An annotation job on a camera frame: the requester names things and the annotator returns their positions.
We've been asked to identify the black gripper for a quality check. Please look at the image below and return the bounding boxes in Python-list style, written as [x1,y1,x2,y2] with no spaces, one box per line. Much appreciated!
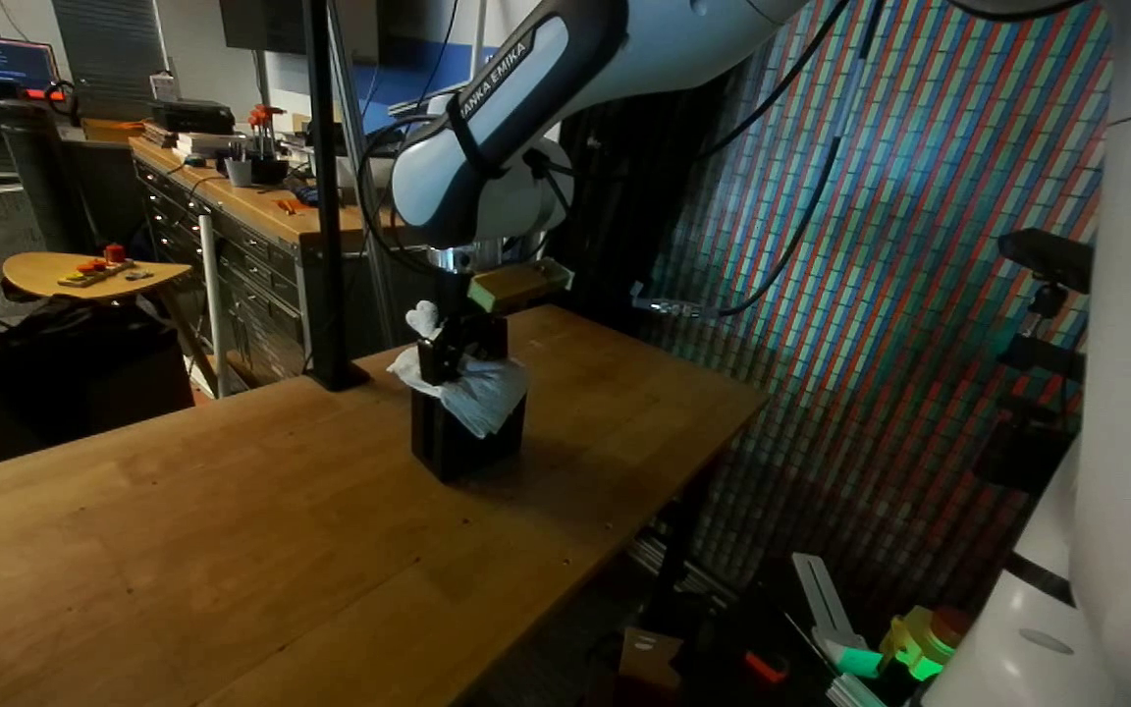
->
[417,304,516,388]

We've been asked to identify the white terry towel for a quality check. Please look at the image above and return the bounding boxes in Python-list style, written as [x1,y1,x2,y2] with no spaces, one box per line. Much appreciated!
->
[387,296,535,443]

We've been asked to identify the black mesh box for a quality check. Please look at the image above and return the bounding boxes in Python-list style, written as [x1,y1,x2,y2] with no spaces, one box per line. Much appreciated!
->
[409,372,527,488]

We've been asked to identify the black vertical stand pole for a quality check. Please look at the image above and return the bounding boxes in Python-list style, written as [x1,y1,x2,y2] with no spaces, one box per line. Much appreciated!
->
[300,0,375,392]

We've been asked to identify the wooden top workbench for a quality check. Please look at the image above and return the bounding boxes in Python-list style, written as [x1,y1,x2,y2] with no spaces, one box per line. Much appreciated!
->
[131,129,383,384]

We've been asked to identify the black metal table leg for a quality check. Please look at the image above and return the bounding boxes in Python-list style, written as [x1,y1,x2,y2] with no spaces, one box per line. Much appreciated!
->
[642,456,727,643]

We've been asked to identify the black equipment case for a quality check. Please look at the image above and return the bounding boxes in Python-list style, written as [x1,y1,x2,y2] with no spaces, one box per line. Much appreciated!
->
[148,97,243,142]

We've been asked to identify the red hand tool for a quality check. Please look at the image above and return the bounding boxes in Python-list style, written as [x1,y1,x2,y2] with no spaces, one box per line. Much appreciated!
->
[58,241,148,292]

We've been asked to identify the round wooden stool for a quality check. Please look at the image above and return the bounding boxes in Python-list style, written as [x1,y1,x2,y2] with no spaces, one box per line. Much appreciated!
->
[0,244,196,308]

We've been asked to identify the black storage case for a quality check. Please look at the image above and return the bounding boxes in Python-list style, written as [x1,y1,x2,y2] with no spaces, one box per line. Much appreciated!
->
[0,296,200,456]

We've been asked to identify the dark mesh backdrop screen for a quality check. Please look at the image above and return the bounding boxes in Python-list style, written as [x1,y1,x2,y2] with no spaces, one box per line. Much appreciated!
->
[642,0,1120,621]

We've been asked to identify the green toy blocks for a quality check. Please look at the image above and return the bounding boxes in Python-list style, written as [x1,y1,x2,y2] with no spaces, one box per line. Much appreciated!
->
[824,600,976,707]

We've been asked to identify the tan wrist camera bar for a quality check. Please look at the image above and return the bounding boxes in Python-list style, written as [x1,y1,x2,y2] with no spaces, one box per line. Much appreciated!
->
[465,255,583,319]

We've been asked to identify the black hanging robot cable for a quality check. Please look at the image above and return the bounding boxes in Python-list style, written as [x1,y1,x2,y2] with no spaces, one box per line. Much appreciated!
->
[628,0,892,323]

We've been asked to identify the black camera on stand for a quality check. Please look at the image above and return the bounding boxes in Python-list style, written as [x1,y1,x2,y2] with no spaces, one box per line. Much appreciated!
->
[995,226,1101,299]

